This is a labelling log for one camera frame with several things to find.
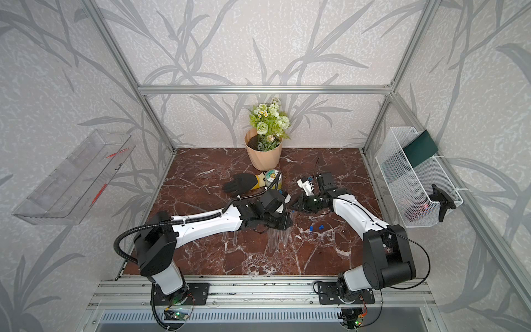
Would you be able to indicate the green yellow labelled round tin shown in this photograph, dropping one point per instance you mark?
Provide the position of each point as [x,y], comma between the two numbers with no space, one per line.
[273,179]

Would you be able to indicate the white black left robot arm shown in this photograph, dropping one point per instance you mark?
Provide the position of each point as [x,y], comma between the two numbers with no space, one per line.
[156,242]

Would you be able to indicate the black work glove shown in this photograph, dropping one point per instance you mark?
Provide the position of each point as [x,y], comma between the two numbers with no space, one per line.
[243,183]

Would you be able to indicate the green white artificial flowers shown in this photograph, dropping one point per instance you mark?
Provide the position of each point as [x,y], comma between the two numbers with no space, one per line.
[271,124]

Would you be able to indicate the white wire mesh basket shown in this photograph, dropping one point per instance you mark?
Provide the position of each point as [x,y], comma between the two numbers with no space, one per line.
[410,187]

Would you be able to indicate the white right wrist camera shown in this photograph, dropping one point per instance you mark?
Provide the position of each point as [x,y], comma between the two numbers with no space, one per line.
[306,186]

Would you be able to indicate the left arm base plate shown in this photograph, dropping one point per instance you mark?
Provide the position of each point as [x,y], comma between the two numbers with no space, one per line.
[193,294]

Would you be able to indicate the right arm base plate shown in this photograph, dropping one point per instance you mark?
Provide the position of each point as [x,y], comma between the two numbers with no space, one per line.
[329,293]

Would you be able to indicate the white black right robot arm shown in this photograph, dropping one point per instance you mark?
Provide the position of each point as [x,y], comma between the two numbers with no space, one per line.
[387,259]

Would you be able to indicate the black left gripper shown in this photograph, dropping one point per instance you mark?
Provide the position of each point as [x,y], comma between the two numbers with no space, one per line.
[286,218]

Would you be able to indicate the aluminium frame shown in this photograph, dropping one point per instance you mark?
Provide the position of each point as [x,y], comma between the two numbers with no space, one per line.
[514,271]

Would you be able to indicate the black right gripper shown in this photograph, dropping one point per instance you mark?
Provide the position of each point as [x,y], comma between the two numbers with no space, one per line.
[302,205]

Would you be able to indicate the beige ribbed flower pot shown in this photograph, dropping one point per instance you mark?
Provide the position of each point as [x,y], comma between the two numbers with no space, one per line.
[262,161]

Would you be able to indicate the clear plastic wall shelf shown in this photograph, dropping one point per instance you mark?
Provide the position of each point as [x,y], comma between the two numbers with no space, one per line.
[70,191]

